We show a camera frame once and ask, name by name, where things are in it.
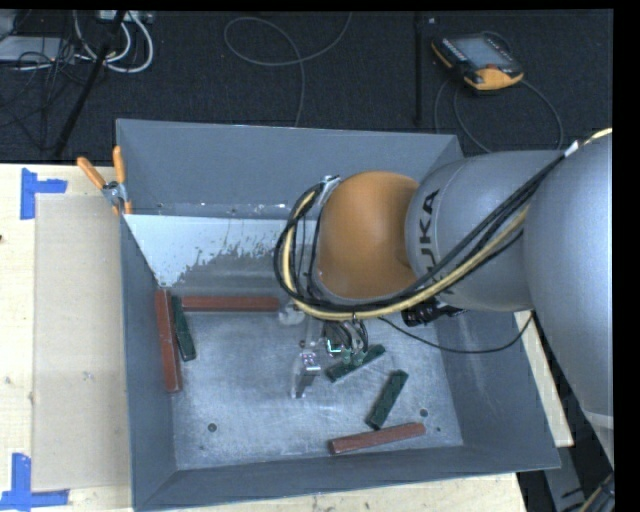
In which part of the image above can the dark green flat block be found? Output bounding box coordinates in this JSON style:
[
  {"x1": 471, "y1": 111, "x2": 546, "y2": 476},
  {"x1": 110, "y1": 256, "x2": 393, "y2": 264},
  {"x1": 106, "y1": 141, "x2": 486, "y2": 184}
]
[
  {"x1": 364, "y1": 369, "x2": 410, "y2": 431},
  {"x1": 324, "y1": 343, "x2": 387, "y2": 384},
  {"x1": 170, "y1": 295, "x2": 197, "y2": 363}
]

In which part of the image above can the grey metal bin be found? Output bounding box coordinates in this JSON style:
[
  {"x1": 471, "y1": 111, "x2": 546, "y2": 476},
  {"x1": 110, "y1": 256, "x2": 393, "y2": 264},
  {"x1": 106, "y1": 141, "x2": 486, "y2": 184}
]
[{"x1": 114, "y1": 118, "x2": 562, "y2": 512}]

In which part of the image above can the red-brown flat block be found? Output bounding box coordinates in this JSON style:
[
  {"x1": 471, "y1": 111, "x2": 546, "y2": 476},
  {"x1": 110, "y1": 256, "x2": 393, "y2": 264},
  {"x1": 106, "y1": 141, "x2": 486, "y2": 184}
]
[
  {"x1": 153, "y1": 288, "x2": 184, "y2": 394},
  {"x1": 180, "y1": 294, "x2": 281, "y2": 313},
  {"x1": 327, "y1": 422, "x2": 427, "y2": 456}
]

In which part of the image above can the pale flat board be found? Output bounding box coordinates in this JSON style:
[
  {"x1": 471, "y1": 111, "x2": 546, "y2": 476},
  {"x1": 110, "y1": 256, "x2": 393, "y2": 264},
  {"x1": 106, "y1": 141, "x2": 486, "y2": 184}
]
[{"x1": 30, "y1": 193, "x2": 132, "y2": 492}]

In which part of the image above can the black cylinder on white bracket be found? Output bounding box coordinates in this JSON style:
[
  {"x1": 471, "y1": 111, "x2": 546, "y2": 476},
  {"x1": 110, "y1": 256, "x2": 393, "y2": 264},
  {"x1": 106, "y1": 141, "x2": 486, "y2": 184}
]
[{"x1": 401, "y1": 299, "x2": 466, "y2": 329}]

